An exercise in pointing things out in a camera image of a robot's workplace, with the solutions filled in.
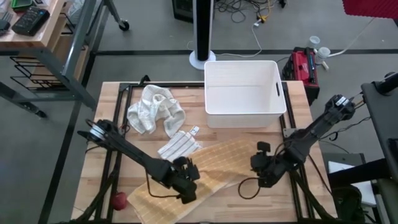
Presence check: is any dark grey desk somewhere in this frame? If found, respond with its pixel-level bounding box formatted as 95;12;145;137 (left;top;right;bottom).
360;81;398;187

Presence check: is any red foam panel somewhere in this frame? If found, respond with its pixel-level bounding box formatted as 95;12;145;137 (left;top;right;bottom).
341;0;398;20

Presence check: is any yellow checked towel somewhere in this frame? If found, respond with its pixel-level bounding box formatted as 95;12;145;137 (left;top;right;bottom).
126;138;259;224

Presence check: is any white board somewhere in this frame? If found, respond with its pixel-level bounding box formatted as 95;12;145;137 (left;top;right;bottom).
328;160;377;208

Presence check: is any black comb-shaped tool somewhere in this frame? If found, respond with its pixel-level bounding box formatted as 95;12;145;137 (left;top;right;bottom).
0;18;11;37

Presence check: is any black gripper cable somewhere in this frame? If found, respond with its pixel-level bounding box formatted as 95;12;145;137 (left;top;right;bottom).
145;171;182;199
238;176;262;200

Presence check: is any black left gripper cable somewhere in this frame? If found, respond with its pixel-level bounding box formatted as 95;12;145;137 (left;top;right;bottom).
145;171;182;199

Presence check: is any green box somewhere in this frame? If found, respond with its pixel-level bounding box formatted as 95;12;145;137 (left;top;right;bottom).
11;0;34;9

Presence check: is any white pink-striped towel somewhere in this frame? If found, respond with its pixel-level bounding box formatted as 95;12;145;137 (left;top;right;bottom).
157;125;203;162

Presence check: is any white perforated plastic basket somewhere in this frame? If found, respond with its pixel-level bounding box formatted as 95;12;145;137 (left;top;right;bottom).
203;60;287;129

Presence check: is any white plastic jar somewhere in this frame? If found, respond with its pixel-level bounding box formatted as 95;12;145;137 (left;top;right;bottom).
314;46;331;65
308;35;322;49

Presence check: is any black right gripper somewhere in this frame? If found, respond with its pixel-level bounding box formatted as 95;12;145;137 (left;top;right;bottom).
250;141;282;188

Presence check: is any red black tool bag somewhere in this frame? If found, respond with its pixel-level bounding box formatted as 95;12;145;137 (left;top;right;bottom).
282;46;321;106

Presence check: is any black cable bundle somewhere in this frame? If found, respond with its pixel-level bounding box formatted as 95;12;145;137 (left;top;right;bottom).
214;0;287;24

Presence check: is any red apple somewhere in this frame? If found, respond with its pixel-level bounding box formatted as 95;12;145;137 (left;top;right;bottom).
111;192;128;212

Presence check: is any black keypad device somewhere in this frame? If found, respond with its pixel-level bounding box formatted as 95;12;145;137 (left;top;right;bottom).
11;6;50;37

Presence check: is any black equipment box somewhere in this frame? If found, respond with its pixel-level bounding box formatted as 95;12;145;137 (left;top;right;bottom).
172;0;195;24

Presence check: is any black aluminium table frame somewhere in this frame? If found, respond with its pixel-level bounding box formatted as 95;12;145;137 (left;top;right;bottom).
71;80;338;224

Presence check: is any black wire rack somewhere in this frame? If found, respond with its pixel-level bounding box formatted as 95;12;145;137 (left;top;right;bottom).
9;55;90;91

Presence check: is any black cylindrical post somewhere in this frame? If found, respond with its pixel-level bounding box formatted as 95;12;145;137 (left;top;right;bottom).
374;71;398;96

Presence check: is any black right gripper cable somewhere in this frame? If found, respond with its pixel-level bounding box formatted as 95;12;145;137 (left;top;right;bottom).
238;176;262;200

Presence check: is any white power cable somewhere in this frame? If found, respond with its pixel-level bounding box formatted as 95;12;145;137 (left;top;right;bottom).
186;21;264;60
326;17;377;58

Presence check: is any wooden workbench with grey legs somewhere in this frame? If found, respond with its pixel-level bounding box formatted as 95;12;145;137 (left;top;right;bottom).
0;0;130;119

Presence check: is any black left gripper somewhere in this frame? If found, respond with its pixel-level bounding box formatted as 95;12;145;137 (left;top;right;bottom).
161;156;200;205

